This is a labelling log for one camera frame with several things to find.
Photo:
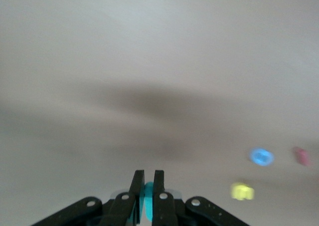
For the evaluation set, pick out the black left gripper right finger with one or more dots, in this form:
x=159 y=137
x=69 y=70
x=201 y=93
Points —
x=164 y=211

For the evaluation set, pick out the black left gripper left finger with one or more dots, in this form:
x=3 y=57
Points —
x=119 y=211

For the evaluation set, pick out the teal letter j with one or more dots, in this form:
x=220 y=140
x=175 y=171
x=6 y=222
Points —
x=149 y=198

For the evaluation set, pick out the blue letter o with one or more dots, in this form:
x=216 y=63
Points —
x=252 y=156

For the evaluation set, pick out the yellow letter u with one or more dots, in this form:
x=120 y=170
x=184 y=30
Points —
x=236 y=191

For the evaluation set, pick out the dark red letter l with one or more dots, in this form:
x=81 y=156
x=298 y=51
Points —
x=302 y=156

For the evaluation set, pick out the brown table cover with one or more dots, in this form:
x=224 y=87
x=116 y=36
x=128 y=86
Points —
x=149 y=36

